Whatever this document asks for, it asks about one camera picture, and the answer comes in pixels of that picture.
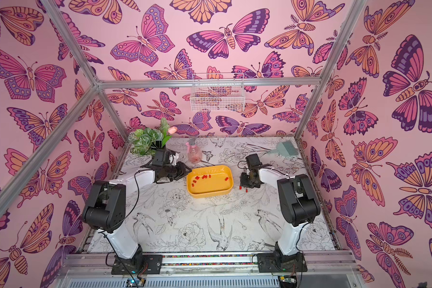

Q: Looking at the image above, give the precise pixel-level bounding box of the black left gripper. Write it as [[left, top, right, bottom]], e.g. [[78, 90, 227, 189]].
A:
[[163, 162, 193, 182]]

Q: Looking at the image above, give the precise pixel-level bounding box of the yellow plastic storage tray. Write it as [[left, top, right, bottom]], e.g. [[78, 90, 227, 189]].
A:
[[186, 165, 234, 199]]

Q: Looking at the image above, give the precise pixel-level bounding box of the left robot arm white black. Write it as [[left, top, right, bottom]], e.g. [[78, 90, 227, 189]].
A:
[[82, 162, 192, 265]]

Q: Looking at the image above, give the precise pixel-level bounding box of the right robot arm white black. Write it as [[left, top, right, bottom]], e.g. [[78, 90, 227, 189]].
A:
[[240, 167, 321, 272]]

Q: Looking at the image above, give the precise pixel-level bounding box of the pink spray bottle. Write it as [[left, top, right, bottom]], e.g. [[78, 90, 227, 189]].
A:
[[187, 139, 202, 164]]

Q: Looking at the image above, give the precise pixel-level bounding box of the green artificial plant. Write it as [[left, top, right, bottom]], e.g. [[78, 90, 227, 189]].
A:
[[128, 118, 177, 156]]

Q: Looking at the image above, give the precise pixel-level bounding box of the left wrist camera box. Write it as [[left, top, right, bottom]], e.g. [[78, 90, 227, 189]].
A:
[[152, 149, 180, 167]]

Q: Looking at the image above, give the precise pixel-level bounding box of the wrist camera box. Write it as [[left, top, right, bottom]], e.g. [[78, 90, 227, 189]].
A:
[[152, 149, 180, 167], [246, 154, 271, 171]]

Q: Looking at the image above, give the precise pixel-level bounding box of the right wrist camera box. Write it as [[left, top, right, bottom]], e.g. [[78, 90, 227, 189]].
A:
[[246, 154, 271, 171]]

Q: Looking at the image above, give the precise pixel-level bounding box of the white wire basket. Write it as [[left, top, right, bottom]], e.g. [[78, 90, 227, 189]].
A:
[[188, 73, 246, 113]]

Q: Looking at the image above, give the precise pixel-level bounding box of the aluminium frame top bar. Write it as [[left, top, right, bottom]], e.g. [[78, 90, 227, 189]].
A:
[[98, 77, 321, 90]]

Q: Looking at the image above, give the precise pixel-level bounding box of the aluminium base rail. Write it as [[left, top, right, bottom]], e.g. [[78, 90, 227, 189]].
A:
[[58, 250, 360, 278]]

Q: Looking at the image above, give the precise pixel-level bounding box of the aluminium frame post left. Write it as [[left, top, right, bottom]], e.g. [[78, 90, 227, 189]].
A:
[[42, 0, 128, 140]]

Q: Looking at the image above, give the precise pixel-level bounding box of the aluminium frame post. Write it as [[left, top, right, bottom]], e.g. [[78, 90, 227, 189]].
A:
[[295, 0, 367, 140], [42, 0, 128, 140]]

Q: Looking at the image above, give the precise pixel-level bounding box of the aluminium frame post right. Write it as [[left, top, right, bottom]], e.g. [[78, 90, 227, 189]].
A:
[[295, 0, 367, 140]]

